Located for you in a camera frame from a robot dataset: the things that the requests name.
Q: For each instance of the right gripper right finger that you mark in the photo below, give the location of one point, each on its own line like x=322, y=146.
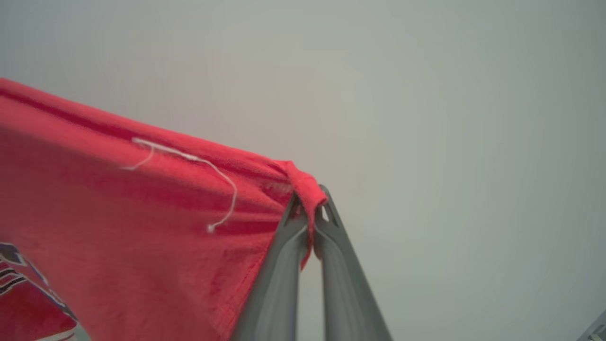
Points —
x=345, y=293

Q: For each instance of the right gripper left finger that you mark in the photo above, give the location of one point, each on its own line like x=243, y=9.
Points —
x=274, y=293

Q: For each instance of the red basketball jersey white trim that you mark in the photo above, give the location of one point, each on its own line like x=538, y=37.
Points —
x=118, y=227

